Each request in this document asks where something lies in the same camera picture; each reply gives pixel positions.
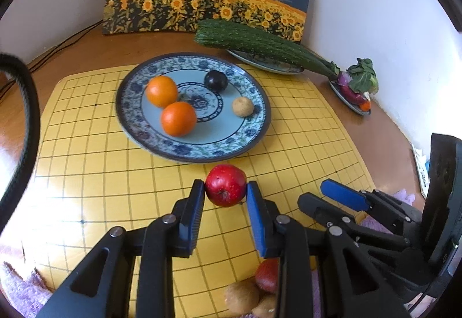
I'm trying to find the small red fruit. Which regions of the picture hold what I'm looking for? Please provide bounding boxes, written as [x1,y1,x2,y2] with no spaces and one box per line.
[255,258,280,294]

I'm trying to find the yellow grid game board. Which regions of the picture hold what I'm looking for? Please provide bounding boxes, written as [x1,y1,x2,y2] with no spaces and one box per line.
[22,63,376,318]

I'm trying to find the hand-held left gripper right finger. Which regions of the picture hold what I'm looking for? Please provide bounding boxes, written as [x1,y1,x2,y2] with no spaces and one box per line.
[246,181,408,318]

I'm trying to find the small grey dish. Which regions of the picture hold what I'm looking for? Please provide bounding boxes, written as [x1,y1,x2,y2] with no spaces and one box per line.
[329,81,372,116]

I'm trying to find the red onion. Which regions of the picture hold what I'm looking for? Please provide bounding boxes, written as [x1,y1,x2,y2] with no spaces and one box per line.
[337,72,367,104]

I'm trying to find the blue patterned plate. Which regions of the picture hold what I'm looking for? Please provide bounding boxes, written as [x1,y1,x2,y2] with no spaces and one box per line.
[115,55,272,163]

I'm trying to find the dark purple plum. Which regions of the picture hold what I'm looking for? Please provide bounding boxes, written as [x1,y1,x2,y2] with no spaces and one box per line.
[204,70,228,91]

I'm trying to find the long green cucumber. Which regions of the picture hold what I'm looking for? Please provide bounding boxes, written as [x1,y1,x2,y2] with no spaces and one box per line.
[194,19,340,77]

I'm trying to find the orange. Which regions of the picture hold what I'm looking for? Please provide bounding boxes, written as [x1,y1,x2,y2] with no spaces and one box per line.
[146,76,179,108]
[161,102,198,137]

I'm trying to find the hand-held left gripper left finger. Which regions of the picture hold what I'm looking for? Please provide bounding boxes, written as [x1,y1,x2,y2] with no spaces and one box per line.
[36,179,206,318]

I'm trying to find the brown kiwi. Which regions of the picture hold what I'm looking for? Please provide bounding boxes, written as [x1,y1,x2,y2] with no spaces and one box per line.
[224,278,260,317]
[252,293,278,318]

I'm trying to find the grey oval plate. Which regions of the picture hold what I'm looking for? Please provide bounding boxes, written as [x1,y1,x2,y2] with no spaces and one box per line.
[227,49,304,75]

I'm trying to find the black cable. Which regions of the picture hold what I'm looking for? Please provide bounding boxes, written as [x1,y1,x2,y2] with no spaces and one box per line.
[40,19,105,59]
[27,24,105,73]

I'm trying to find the purple fuzzy cloth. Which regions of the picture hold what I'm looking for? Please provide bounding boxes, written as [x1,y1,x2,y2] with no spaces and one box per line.
[0,188,416,318]

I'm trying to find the round brown fruit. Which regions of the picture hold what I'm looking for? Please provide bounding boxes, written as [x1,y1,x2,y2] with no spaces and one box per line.
[232,96,254,117]

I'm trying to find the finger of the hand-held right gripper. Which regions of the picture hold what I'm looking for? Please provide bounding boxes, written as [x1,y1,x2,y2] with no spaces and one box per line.
[298,193,412,250]
[321,179,423,235]

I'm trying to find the red apple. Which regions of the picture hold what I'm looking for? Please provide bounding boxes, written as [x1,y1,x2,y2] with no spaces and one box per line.
[205,164,248,208]

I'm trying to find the green leafy vegetable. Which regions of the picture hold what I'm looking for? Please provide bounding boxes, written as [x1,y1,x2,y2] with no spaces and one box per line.
[347,58,379,93]

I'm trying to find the white printed paper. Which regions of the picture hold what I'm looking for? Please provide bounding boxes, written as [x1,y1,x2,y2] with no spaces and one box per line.
[411,146,432,192]

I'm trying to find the thick black strap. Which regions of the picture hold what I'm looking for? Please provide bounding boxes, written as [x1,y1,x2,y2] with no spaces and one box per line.
[0,53,41,232]

